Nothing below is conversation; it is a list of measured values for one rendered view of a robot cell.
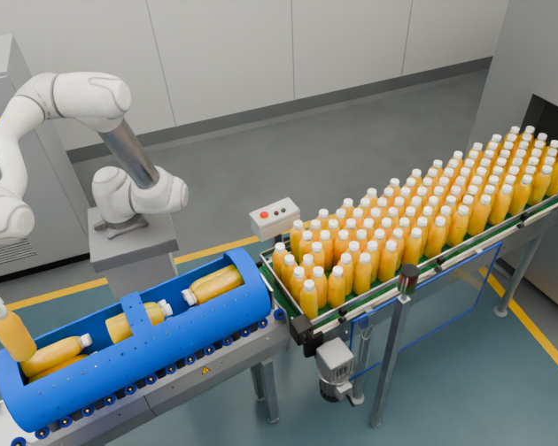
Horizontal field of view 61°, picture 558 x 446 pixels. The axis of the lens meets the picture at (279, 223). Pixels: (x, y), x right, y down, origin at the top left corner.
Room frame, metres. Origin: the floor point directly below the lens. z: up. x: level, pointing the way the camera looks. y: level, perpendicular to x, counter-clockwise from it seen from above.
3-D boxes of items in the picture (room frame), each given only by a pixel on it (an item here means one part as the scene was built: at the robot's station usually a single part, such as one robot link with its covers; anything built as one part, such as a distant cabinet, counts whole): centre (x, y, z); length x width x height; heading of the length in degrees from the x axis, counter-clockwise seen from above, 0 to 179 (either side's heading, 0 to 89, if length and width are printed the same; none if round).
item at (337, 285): (1.14, -0.21, 1.00); 0.07 x 0.07 x 0.19
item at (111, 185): (1.54, 0.68, 1.23); 0.18 x 0.16 x 0.22; 82
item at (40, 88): (1.34, 0.69, 1.81); 0.18 x 0.14 x 0.13; 172
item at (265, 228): (1.50, 0.02, 1.05); 0.20 x 0.10 x 0.10; 116
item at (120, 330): (0.93, 0.50, 1.16); 0.19 x 0.07 x 0.07; 117
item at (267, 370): (1.06, 0.10, 0.31); 0.06 x 0.06 x 0.63; 26
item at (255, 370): (1.19, 0.16, 0.31); 0.06 x 0.06 x 0.63; 26
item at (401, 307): (1.00, -0.43, 0.55); 0.04 x 0.04 x 1.10; 26
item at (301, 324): (0.99, -0.06, 0.95); 0.10 x 0.07 x 0.10; 26
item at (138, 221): (1.54, 0.71, 1.09); 0.22 x 0.18 x 0.06; 113
